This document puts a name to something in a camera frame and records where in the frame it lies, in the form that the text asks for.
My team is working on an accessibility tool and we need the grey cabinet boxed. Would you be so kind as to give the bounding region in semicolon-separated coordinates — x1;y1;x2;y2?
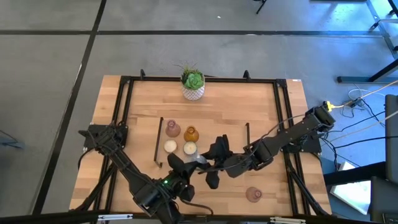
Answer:
369;93;398;224

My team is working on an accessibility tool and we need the black tripod stand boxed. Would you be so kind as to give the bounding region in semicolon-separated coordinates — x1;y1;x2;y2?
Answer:
254;0;269;15

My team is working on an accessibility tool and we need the beige cord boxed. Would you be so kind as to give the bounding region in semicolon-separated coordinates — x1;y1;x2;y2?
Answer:
334;79;398;110

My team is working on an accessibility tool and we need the black aluminium table frame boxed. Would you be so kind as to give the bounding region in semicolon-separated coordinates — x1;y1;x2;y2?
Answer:
70;68;333;218

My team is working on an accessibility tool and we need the potted succulent white patterned pot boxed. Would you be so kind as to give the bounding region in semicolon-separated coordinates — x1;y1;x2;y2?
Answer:
173;60;206;102

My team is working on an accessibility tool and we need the black rig beam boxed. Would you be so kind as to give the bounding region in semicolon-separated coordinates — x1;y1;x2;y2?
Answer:
0;210;398;224

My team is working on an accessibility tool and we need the white floor panel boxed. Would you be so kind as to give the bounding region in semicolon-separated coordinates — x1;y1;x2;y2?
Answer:
328;161;373;216

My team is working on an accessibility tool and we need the blue patterned candle bowl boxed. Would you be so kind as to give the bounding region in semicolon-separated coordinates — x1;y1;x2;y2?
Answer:
188;154;209;166
182;141;198;156

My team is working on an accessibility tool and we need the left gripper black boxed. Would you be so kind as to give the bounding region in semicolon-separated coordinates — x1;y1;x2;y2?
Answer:
167;152;208;187

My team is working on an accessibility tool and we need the black floor beam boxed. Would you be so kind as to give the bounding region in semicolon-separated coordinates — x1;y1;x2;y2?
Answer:
323;161;387;187

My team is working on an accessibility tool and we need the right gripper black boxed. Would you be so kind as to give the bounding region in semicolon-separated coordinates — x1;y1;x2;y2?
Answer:
205;134;249;190

